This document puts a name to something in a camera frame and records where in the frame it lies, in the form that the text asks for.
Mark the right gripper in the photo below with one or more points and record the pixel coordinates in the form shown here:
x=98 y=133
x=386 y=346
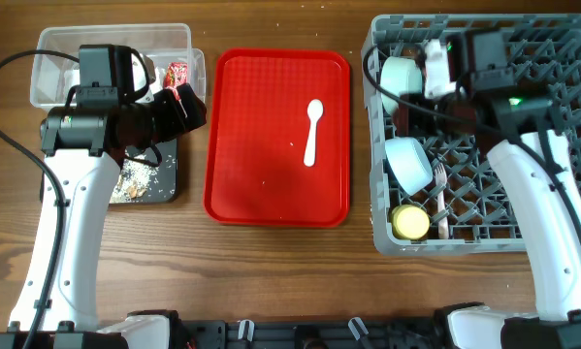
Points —
x=415 y=133

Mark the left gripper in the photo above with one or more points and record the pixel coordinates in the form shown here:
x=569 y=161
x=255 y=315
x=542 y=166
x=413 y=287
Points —
x=177 y=122

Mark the red snack wrapper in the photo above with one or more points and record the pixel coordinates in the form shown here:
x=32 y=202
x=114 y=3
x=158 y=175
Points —
x=176 y=75

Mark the white napkin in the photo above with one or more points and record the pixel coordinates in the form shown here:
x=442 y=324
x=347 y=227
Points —
x=70 y=79
x=144 y=72

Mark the white plastic fork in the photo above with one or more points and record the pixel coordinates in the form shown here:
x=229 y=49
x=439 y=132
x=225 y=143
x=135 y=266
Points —
x=441 y=180

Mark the light blue bowl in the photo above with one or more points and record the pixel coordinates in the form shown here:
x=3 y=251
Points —
x=409 y=164

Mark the green bowl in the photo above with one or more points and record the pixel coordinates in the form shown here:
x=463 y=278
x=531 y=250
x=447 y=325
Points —
x=401 y=76

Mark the leftover rice and food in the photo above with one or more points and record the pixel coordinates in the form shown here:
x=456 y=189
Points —
x=142 y=184

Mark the yellow plastic cup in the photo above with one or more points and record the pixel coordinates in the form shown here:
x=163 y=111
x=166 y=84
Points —
x=409 y=222

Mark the white plastic spoon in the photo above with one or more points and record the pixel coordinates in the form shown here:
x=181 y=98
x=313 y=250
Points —
x=315 y=111

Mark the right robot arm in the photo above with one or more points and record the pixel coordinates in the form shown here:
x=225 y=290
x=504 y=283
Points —
x=520 y=129

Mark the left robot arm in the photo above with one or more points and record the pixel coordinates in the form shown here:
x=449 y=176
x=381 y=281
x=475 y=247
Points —
x=57 y=305

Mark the black waste tray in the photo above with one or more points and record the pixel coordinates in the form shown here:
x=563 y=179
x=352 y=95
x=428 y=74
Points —
x=99 y=182

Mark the grey dishwasher rack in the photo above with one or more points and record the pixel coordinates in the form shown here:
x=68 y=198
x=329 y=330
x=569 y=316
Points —
x=545 y=49

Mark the clear plastic waste bin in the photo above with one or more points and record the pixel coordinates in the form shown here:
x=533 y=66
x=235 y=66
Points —
x=163 y=43

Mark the red serving tray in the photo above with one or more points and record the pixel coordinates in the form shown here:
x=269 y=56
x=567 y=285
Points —
x=258 y=133

